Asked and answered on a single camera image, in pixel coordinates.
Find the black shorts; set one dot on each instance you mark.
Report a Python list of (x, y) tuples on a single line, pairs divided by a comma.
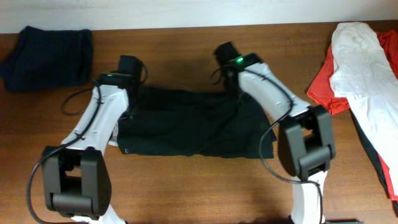
[(182, 123)]

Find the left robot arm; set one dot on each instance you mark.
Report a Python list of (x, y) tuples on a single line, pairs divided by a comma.
[(76, 181)]

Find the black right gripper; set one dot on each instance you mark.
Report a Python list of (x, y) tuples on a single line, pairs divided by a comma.
[(232, 84)]

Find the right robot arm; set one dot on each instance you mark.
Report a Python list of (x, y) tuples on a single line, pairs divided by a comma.
[(306, 144)]

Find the folded navy blue garment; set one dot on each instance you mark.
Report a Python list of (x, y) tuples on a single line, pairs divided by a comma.
[(45, 59)]

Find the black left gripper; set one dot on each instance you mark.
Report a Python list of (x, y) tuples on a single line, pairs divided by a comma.
[(133, 101)]

